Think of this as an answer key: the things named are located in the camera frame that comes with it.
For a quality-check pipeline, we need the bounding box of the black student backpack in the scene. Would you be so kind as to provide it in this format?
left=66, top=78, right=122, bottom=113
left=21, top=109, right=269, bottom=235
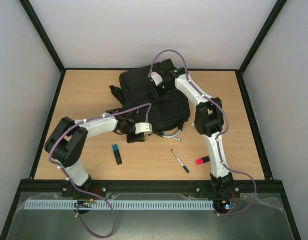
left=110, top=65, right=190, bottom=134

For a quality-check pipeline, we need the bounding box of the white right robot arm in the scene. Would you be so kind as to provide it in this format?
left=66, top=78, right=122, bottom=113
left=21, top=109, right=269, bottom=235
left=148, top=59, right=233, bottom=196

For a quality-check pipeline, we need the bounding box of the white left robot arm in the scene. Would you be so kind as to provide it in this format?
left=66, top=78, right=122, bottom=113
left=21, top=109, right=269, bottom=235
left=45, top=110, right=152, bottom=187

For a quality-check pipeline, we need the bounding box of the blue black highlighter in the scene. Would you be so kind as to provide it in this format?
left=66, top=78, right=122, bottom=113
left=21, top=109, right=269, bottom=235
left=112, top=144, right=122, bottom=165

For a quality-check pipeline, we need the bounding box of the blue capped white marker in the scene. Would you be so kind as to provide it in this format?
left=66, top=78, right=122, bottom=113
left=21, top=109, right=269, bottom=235
left=171, top=149, right=189, bottom=174

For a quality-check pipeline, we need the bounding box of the pink black highlighter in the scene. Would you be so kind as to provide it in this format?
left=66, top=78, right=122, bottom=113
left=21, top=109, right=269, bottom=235
left=195, top=156, right=210, bottom=165

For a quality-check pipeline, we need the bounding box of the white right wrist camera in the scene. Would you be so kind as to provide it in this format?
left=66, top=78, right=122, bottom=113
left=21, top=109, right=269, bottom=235
left=148, top=71, right=163, bottom=86

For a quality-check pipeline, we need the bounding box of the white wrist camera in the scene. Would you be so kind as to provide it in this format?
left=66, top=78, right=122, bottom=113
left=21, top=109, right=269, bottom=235
left=148, top=71, right=163, bottom=86
left=134, top=122, right=153, bottom=135

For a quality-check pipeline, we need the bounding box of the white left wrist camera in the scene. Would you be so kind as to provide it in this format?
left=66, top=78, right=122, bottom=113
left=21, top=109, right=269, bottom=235
left=134, top=122, right=153, bottom=135

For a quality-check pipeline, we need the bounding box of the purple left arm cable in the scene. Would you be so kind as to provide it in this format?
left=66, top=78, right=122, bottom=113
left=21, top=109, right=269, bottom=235
left=48, top=102, right=152, bottom=238

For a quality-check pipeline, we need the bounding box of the light blue cable duct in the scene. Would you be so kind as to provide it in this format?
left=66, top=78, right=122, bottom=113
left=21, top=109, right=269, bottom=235
left=24, top=199, right=214, bottom=211

